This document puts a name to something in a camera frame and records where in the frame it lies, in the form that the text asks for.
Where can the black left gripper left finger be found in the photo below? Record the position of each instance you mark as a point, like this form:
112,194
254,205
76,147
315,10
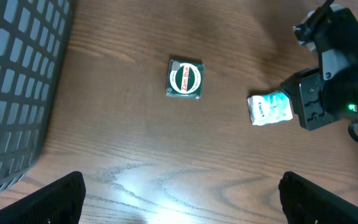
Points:
59,202

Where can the grey plastic basket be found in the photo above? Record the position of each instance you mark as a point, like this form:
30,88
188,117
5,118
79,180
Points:
33,40

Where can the blue Kleenex tissue pack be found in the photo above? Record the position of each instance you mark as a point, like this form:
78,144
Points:
269,109

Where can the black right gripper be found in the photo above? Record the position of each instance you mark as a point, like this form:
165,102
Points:
319,102

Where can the dark green round-label pack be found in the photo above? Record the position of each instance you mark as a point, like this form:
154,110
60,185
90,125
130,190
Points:
185,79

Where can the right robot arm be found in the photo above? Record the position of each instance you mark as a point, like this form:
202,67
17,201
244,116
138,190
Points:
329,92

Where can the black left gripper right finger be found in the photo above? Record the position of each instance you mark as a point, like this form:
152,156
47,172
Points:
304,202

